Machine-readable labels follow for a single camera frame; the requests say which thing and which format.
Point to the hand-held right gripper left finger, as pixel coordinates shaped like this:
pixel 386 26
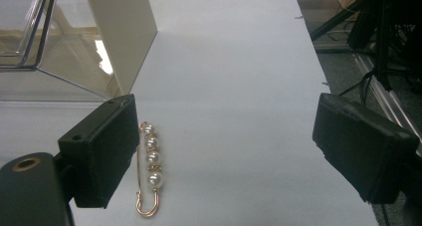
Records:
pixel 99 153

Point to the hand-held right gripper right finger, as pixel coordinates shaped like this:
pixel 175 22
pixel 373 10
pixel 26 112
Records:
pixel 361 149

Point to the silver metal rail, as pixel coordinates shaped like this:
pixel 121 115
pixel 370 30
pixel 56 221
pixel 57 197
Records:
pixel 386 93

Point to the gold pearl brooch pin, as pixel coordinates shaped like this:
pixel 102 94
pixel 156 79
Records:
pixel 153 158

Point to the black metal stand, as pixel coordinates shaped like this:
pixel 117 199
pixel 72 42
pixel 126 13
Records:
pixel 381 30

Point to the clear acrylic display box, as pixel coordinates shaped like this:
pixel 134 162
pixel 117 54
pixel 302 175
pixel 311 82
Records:
pixel 76 37

